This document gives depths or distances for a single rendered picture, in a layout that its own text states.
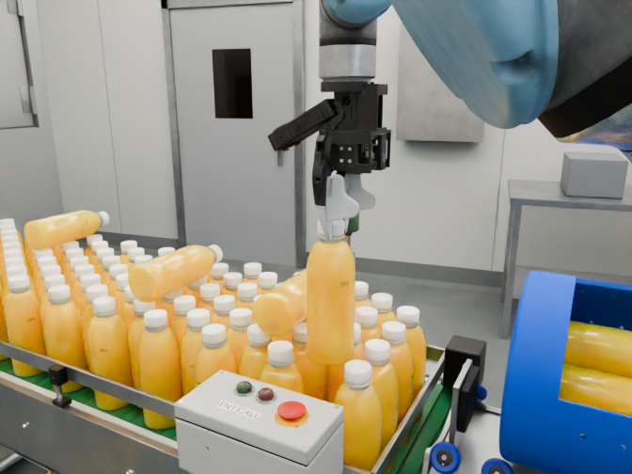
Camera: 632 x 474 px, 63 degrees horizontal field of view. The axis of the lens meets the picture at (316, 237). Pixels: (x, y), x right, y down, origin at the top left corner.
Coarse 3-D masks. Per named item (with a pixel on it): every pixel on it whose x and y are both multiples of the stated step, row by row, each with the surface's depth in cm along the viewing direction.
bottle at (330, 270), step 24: (336, 240) 74; (312, 264) 74; (336, 264) 73; (312, 288) 75; (336, 288) 74; (312, 312) 76; (336, 312) 75; (312, 336) 77; (336, 336) 76; (312, 360) 78; (336, 360) 77
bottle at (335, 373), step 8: (360, 344) 87; (360, 352) 85; (328, 368) 87; (336, 368) 85; (328, 376) 87; (336, 376) 85; (328, 384) 88; (336, 384) 86; (328, 392) 88; (336, 392) 86; (328, 400) 88
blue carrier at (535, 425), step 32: (544, 288) 71; (576, 288) 81; (608, 288) 77; (544, 320) 67; (576, 320) 86; (608, 320) 84; (512, 352) 67; (544, 352) 65; (512, 384) 66; (544, 384) 65; (512, 416) 67; (544, 416) 65; (576, 416) 63; (608, 416) 61; (512, 448) 69; (544, 448) 66; (576, 448) 64; (608, 448) 62
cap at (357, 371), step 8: (352, 360) 75; (360, 360) 75; (344, 368) 74; (352, 368) 73; (360, 368) 73; (368, 368) 73; (344, 376) 74; (352, 376) 72; (360, 376) 72; (368, 376) 73
